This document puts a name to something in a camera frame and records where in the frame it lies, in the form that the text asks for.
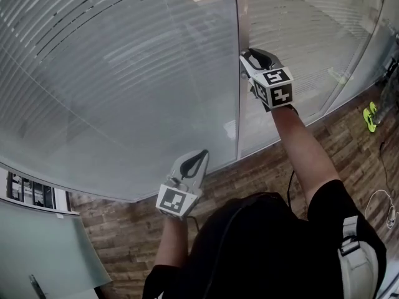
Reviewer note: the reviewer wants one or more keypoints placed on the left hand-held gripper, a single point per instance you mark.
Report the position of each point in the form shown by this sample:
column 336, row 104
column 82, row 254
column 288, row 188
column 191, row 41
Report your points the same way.
column 174, row 199

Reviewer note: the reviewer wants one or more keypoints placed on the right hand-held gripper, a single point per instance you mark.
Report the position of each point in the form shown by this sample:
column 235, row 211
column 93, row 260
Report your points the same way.
column 275, row 86

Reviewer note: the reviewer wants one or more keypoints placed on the grey slatted window blinds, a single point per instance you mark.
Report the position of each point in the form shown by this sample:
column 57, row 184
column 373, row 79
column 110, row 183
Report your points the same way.
column 311, row 26
column 124, row 89

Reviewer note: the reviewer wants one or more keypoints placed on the person's left forearm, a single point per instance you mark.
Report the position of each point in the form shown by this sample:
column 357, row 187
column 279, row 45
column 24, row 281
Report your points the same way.
column 173, row 241

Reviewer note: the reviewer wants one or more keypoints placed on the person's right forearm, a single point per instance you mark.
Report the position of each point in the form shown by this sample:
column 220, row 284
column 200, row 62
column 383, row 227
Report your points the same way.
column 302, row 148

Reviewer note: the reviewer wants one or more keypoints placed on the dark blinds control knob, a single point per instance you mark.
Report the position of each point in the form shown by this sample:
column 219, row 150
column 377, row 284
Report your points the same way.
column 242, row 74

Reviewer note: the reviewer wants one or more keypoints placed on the person's black shirt torso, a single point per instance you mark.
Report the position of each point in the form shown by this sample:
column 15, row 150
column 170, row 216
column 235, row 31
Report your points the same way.
column 265, row 254

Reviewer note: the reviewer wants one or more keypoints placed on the neon green slipper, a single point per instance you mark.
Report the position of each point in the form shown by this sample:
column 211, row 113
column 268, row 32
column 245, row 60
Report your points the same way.
column 368, row 120
column 373, row 109

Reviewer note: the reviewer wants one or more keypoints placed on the black floor stand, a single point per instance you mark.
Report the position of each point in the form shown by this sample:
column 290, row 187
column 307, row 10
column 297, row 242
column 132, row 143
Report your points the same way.
column 388, row 98

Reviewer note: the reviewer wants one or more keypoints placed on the black framed shelf unit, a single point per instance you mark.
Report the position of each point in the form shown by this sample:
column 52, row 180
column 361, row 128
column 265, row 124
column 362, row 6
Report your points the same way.
column 34, row 192

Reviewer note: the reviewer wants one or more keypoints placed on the dark pen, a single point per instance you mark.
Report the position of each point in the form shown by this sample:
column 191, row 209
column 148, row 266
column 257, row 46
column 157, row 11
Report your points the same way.
column 36, row 286

